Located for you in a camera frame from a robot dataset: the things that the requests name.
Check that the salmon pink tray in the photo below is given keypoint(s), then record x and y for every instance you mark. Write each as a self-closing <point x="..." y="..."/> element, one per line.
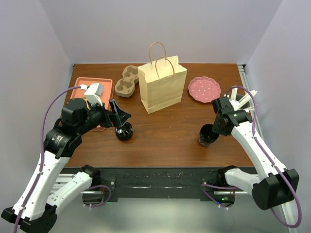
<point x="105" y="96"/>

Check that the black coffee cup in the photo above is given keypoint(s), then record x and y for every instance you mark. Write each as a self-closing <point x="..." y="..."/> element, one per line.
<point x="124" y="132"/>
<point x="207" y="136"/>

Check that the brown paper bag with handles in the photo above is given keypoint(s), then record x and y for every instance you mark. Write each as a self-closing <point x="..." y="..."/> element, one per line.
<point x="161" y="82"/>

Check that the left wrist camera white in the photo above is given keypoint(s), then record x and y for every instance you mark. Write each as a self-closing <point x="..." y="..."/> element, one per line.
<point x="93" y="93"/>

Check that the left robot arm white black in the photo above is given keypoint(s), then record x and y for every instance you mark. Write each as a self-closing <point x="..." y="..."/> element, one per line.
<point x="38" y="208"/>

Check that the cardboard cup carrier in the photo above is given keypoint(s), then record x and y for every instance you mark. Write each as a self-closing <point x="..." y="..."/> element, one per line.
<point x="125" y="86"/>

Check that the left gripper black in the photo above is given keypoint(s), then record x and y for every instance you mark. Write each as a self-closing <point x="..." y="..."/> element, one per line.
<point x="109" y="118"/>

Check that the grey straw holder cup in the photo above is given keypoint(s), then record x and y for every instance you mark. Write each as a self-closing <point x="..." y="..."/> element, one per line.
<point x="239" y="96"/>

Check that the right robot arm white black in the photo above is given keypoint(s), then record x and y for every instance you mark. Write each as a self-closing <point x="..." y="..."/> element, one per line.
<point x="269" y="187"/>

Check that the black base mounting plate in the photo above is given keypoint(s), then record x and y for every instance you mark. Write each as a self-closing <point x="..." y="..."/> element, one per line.
<point x="155" y="182"/>

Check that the pink polka dot plate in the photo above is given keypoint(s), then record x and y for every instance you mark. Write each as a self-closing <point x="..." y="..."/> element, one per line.
<point x="204" y="89"/>

